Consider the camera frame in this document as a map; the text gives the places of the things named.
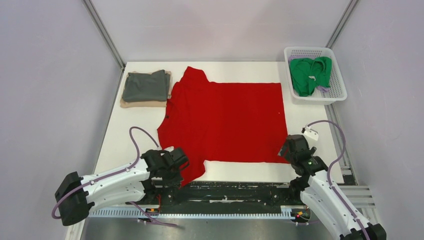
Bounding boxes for green t-shirt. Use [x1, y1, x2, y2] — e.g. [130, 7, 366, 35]
[289, 56, 333, 97]

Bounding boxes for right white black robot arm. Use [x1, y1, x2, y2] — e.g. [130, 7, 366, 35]
[279, 134, 387, 240]

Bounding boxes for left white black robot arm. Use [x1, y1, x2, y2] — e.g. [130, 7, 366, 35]
[52, 147, 189, 226]

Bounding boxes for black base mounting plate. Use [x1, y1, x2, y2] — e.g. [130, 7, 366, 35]
[136, 180, 307, 214]

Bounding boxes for folded dark grey t-shirt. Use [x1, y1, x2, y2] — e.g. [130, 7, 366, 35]
[122, 69, 171, 103]

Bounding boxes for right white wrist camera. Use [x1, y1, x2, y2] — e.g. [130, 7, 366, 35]
[301, 126, 319, 142]

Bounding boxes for aluminium frame rail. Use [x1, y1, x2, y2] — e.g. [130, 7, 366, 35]
[75, 183, 377, 210]

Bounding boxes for folded beige t-shirt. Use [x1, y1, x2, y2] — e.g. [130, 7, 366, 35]
[119, 70, 172, 108]

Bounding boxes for red t-shirt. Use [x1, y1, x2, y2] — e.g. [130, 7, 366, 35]
[157, 66, 288, 185]

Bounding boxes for white plastic basket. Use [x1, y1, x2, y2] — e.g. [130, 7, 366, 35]
[284, 46, 347, 105]

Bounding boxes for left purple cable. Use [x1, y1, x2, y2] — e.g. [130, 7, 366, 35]
[51, 126, 180, 228]

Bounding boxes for white slotted cable duct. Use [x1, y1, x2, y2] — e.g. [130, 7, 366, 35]
[88, 206, 297, 220]

